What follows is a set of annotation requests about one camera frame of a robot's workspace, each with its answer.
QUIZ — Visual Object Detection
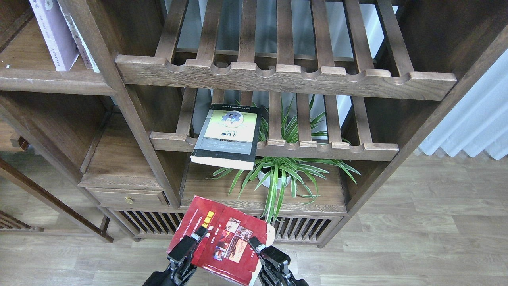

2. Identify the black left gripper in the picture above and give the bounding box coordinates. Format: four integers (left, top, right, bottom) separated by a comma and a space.
143, 226, 208, 286

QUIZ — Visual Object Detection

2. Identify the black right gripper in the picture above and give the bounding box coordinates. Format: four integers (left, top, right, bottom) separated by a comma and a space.
248, 236, 308, 286

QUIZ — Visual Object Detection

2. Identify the red paperback book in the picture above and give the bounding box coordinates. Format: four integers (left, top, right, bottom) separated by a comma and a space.
168, 196, 275, 286

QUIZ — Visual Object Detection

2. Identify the black and green book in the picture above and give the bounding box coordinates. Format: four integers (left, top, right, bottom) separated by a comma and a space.
190, 103, 262, 170

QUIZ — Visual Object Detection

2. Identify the white and lilac book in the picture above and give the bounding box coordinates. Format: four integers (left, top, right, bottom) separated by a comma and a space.
29, 0, 79, 71

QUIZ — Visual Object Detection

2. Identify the white plant pot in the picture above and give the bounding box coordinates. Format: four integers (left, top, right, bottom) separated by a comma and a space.
258, 169, 292, 189

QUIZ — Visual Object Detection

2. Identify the green spider plant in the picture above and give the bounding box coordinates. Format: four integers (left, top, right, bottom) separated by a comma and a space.
208, 108, 360, 223

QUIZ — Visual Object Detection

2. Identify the dark wooden bookshelf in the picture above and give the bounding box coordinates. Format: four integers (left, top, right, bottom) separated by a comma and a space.
1, 0, 507, 247

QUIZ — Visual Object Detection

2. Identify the dark wooden side furniture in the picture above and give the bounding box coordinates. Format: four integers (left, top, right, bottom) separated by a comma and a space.
1, 121, 113, 243

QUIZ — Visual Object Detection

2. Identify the white pleated curtain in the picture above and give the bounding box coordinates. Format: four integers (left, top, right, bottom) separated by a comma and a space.
419, 51, 508, 160

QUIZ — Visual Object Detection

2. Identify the white book behind post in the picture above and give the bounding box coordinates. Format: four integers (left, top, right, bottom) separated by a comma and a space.
58, 0, 100, 73

